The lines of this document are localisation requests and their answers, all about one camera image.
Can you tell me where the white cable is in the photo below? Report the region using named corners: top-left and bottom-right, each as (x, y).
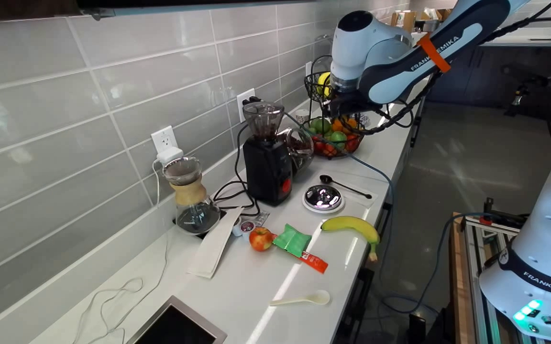
top-left (70, 161), bottom-right (181, 344)

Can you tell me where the green apple in rack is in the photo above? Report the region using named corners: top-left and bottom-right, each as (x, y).
top-left (310, 119), bottom-right (346, 148)

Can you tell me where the white wall outlet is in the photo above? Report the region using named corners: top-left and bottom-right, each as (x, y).
top-left (151, 127), bottom-right (178, 153)

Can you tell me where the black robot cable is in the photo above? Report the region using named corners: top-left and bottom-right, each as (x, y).
top-left (331, 0), bottom-right (551, 322)

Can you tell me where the white plastic spoon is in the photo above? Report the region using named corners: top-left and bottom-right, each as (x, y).
top-left (269, 291), bottom-right (331, 306)

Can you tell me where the black coffee grinder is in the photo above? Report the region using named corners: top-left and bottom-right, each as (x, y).
top-left (243, 98), bottom-right (292, 207)

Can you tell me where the aluminium frame cart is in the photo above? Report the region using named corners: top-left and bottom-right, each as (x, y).
top-left (443, 197), bottom-right (533, 344)

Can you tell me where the red yellow apple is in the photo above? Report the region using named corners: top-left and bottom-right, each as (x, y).
top-left (248, 228), bottom-right (273, 253)

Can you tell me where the orange clementine in rack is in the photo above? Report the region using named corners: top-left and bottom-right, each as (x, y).
top-left (331, 117), bottom-right (357, 134)

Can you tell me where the glass jar of beans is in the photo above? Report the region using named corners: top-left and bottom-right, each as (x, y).
top-left (287, 129), bottom-right (313, 171)

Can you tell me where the white power adapter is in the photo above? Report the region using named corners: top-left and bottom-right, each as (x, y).
top-left (156, 148), bottom-right (183, 167)

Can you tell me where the orange packet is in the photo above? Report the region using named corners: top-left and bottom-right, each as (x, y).
top-left (300, 253), bottom-right (329, 274)

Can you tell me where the red apple in rack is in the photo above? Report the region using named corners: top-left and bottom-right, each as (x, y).
top-left (311, 136), bottom-right (361, 159)

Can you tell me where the black coffee scoop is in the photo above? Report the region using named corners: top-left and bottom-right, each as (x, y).
top-left (319, 174), bottom-right (373, 199)

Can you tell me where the yellow banana on counter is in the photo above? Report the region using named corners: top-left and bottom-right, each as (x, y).
top-left (321, 216), bottom-right (378, 262)

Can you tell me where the yellow fruit in top basket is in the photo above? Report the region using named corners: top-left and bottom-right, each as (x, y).
top-left (315, 73), bottom-right (331, 98)

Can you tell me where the black two-tier fruit rack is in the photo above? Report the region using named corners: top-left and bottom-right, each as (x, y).
top-left (304, 58), bottom-right (363, 159)

